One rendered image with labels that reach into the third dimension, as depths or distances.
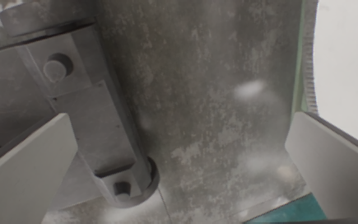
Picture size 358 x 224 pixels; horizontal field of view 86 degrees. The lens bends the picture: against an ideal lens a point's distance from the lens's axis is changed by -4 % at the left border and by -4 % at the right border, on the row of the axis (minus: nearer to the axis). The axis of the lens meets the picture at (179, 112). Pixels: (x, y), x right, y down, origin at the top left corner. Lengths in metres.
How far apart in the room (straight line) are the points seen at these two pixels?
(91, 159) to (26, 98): 0.20
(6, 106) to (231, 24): 0.64
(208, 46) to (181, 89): 0.17
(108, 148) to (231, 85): 0.48
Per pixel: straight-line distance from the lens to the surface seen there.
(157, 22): 0.63
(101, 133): 0.52
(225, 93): 0.77
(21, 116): 0.56
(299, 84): 0.94
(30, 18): 0.45
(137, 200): 0.68
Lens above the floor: 0.62
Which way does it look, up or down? 58 degrees down
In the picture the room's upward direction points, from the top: 151 degrees clockwise
